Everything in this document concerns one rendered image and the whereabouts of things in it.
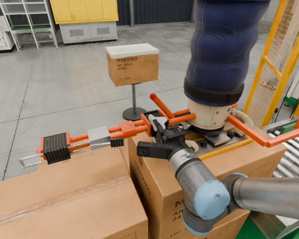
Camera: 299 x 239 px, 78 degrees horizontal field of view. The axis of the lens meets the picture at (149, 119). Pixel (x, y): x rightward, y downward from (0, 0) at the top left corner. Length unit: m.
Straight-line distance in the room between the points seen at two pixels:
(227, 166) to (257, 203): 0.26
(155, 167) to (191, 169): 0.24
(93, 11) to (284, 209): 7.67
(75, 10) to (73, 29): 0.62
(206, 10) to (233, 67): 0.19
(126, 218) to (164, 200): 0.17
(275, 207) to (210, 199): 0.14
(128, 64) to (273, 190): 2.11
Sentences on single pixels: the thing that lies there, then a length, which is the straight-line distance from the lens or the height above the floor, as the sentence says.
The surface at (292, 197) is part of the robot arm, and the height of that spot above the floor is 1.28.
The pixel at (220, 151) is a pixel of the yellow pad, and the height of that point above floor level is 1.09.
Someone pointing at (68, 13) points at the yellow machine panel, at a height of 1.04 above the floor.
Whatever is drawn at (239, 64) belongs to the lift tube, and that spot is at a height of 1.42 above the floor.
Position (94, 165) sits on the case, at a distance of 0.94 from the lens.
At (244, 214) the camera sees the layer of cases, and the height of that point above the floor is 0.54.
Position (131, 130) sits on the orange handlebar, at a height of 1.21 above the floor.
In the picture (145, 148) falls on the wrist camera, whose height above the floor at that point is 1.22.
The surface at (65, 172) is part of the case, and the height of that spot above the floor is 0.94.
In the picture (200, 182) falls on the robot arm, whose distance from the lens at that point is 0.48.
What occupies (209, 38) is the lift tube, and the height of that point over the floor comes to 1.50.
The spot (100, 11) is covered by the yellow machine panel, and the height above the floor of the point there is 1.05.
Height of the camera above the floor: 1.62
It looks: 35 degrees down
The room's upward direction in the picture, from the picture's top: straight up
